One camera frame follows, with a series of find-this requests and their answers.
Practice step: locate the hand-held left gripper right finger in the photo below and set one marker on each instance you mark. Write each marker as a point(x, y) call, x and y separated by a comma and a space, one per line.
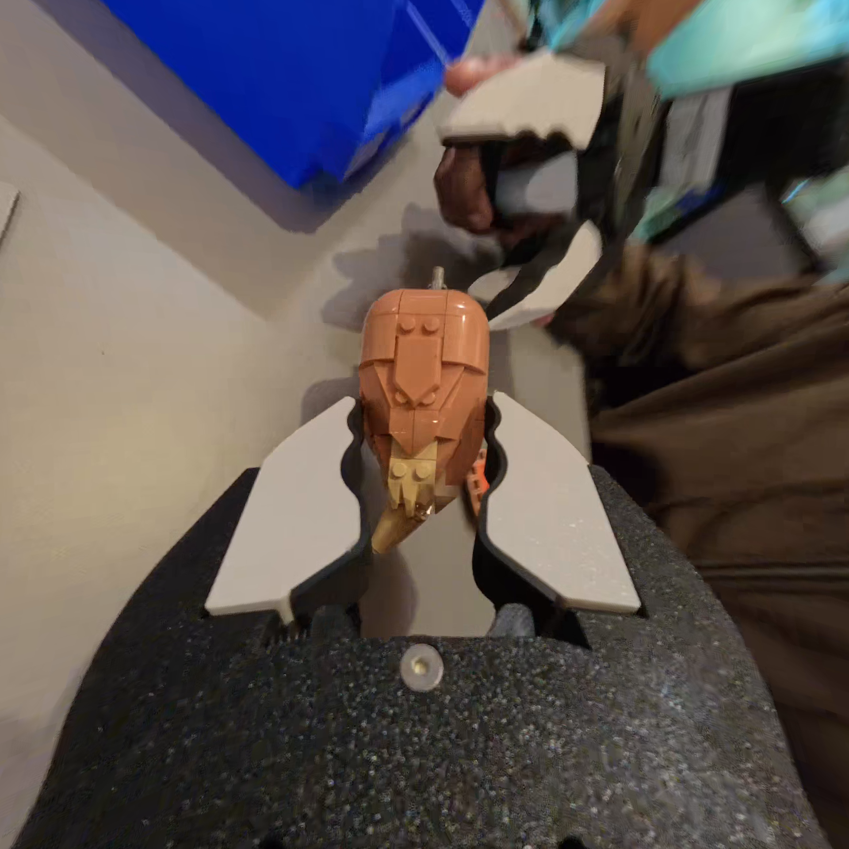
point(557, 530)

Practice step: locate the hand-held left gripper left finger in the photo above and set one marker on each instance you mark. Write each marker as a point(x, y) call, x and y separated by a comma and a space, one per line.
point(292, 524)

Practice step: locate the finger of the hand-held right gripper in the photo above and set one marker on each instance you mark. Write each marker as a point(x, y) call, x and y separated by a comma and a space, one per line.
point(564, 272)
point(530, 99)

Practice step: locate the brown tan brick model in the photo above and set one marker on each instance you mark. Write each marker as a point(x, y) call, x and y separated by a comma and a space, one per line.
point(424, 371)

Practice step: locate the blue plastic bin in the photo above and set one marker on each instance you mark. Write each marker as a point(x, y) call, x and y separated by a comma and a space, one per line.
point(265, 79)

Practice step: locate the person's right forearm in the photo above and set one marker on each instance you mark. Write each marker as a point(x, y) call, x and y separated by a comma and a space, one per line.
point(696, 318)

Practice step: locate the grey desk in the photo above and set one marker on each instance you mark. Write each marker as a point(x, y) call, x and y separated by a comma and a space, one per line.
point(132, 365)

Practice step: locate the person's right hand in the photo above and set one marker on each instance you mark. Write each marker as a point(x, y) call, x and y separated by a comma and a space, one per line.
point(464, 186)

